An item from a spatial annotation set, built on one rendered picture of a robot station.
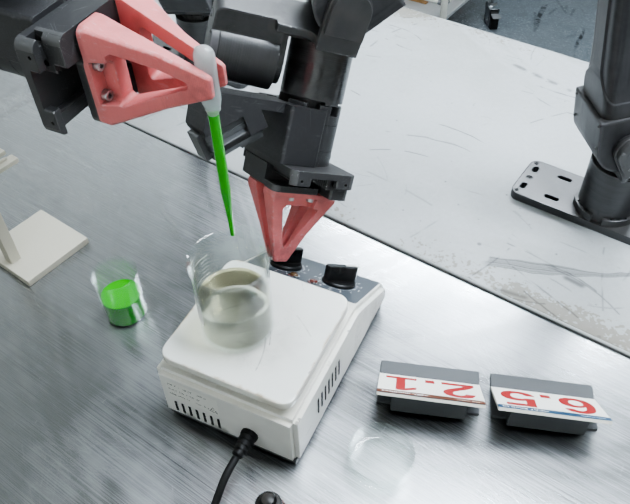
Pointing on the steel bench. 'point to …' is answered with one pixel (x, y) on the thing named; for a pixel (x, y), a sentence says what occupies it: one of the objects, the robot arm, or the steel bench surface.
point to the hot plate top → (303, 292)
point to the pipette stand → (13, 260)
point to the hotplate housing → (192, 393)
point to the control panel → (326, 284)
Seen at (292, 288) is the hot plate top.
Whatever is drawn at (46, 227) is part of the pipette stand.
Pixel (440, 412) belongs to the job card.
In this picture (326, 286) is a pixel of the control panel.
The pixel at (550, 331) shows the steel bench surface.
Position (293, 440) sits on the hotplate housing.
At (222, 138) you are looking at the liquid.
